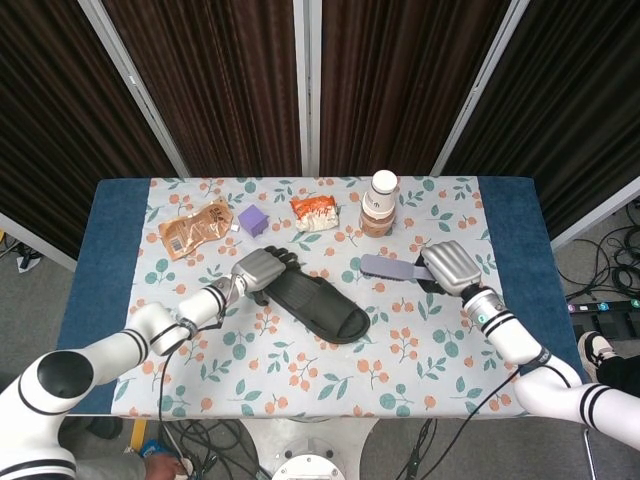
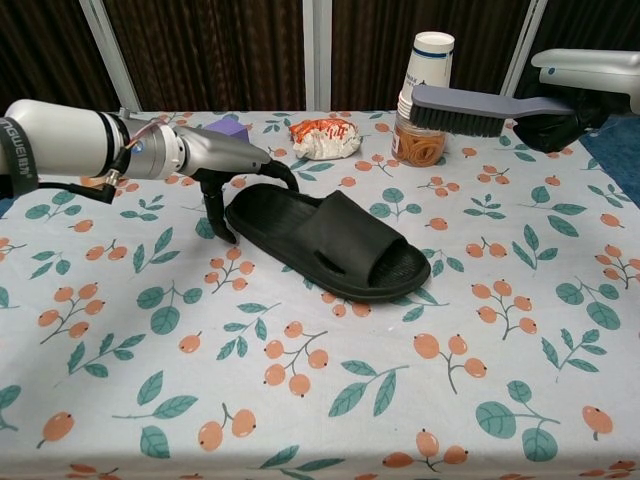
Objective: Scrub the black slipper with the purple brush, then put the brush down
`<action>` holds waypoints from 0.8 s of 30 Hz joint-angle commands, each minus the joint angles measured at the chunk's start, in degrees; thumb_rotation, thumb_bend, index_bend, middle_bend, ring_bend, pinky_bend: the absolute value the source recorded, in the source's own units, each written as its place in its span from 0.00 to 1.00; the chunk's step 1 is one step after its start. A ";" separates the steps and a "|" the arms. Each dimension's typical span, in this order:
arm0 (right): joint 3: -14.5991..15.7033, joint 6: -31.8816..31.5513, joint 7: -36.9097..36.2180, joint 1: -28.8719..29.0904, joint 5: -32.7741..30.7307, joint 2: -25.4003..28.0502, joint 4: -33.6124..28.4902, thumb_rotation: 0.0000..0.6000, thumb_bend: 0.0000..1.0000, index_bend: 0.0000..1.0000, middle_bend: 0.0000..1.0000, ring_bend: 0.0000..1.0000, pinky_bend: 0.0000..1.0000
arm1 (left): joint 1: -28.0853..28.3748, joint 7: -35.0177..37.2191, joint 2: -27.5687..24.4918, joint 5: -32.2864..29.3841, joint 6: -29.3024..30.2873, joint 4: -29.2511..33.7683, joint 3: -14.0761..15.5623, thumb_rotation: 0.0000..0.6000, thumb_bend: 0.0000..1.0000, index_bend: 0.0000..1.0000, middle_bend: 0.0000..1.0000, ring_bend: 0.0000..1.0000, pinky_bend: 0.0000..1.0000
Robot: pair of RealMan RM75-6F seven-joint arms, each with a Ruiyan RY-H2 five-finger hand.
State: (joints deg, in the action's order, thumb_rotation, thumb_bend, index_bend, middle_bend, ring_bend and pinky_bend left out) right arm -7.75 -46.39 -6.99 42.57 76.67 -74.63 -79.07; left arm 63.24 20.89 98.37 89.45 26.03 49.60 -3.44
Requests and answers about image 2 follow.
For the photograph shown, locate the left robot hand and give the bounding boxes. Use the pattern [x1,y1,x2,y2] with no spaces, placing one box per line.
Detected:
[174,125,304,245]

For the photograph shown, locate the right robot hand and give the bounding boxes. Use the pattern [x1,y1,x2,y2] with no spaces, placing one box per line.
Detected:
[513,48,640,154]

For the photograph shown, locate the black rubber slide sandal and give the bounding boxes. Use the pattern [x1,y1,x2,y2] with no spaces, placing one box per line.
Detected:
[224,183,432,304]

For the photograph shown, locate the grey scrub brush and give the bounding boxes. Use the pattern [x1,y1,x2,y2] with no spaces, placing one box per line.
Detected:
[408,84,576,139]

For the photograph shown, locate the purple foam cube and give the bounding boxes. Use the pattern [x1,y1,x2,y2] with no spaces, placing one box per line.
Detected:
[205,117,251,146]

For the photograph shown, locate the blue table cover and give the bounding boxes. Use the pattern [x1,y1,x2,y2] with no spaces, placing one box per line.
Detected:
[0,113,640,221]

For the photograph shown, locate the crumpled orange white wrapper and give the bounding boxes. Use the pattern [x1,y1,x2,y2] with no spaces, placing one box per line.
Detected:
[288,117,361,160]

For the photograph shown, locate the dark brown ribbed curtain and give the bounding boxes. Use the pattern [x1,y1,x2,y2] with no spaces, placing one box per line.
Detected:
[0,0,640,114]

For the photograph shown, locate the white paper cup stack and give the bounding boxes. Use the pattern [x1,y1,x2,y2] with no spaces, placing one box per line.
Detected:
[397,30,456,122]

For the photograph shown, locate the clear jar of rubber bands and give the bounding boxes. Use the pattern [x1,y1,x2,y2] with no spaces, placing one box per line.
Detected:
[392,112,450,168]

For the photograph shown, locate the floral fruit print tablecloth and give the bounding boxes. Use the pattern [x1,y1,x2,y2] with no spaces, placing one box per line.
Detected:
[0,110,640,480]

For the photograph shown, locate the white screen frame post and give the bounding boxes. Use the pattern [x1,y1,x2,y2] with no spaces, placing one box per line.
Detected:
[302,0,333,112]
[495,0,547,112]
[79,0,142,112]

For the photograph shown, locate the black cable with plug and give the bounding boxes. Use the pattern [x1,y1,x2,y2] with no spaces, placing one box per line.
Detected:
[68,168,124,204]

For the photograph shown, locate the black printed strap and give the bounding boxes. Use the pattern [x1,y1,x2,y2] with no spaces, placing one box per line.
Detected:
[0,116,39,201]

